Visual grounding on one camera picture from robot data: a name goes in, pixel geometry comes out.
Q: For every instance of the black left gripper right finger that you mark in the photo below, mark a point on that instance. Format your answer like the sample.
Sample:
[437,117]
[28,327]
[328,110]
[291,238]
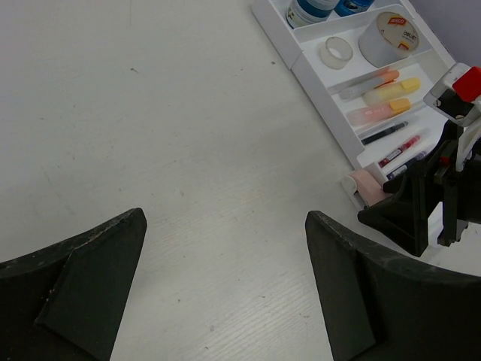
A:
[379,304]

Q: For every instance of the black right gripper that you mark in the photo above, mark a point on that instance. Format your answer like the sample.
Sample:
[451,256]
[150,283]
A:
[449,175]

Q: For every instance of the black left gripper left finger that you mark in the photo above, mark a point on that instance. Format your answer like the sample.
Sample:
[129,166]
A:
[66,301]

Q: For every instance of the purple pen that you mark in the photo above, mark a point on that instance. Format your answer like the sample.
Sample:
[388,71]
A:
[401,169]

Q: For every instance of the pink white eraser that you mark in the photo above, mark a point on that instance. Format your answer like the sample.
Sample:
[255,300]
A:
[363,189]

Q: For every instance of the red pen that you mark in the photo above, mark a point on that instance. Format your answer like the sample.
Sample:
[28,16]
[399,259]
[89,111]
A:
[399,150]

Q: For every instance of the black pen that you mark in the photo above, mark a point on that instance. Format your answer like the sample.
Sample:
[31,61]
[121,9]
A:
[382,134]

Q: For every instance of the orange pink highlighter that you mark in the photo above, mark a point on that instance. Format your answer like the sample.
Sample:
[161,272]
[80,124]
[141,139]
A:
[378,112]

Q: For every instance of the yellow white highlighter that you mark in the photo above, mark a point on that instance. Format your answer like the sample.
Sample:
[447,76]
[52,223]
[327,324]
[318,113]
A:
[392,91]

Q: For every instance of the white compartment tray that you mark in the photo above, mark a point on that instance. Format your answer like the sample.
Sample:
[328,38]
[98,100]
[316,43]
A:
[367,75]

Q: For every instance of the clear tape roll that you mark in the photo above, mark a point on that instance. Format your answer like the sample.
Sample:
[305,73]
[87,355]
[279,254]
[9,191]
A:
[336,53]

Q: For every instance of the brown packing tape roll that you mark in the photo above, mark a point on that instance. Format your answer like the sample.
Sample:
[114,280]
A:
[390,38]

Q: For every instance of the blue tape roll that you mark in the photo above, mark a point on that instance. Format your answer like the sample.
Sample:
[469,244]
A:
[306,12]
[351,7]

